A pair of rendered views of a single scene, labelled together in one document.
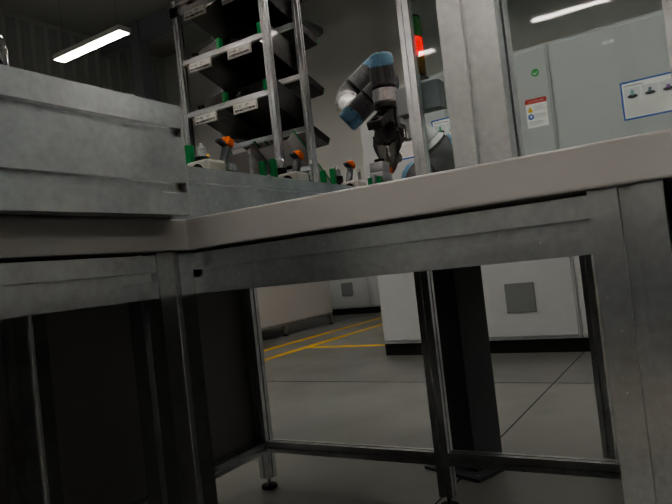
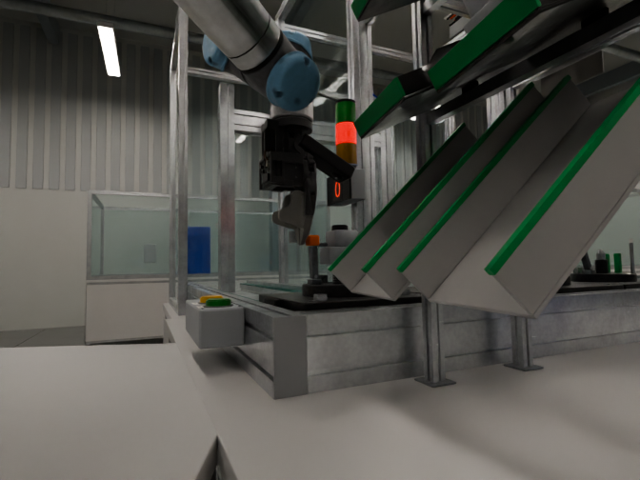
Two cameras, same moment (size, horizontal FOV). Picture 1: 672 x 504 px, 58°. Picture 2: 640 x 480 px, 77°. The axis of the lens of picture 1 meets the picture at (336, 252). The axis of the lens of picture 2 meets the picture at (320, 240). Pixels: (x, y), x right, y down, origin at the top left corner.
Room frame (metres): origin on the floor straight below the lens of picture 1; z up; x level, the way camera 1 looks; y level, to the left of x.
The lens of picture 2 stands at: (2.35, 0.24, 1.02)
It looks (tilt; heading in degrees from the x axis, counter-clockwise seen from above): 4 degrees up; 216
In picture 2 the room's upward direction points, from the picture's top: 1 degrees counter-clockwise
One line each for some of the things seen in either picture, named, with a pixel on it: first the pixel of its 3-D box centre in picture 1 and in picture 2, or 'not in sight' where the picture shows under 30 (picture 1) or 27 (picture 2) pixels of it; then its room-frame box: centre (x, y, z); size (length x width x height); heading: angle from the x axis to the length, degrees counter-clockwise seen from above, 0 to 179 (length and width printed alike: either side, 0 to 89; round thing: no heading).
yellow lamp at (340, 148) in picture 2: not in sight; (346, 155); (1.54, -0.26, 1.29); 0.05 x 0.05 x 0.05
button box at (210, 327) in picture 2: not in sight; (211, 319); (1.88, -0.34, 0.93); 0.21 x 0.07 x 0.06; 59
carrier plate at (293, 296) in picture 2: not in sight; (341, 299); (1.74, -0.15, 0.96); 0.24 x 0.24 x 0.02; 59
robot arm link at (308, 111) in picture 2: (384, 98); (292, 112); (1.82, -0.20, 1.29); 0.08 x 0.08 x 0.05
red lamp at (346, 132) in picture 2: not in sight; (346, 134); (1.54, -0.26, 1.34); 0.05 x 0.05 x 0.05
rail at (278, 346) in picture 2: not in sight; (227, 314); (1.73, -0.47, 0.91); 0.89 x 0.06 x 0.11; 59
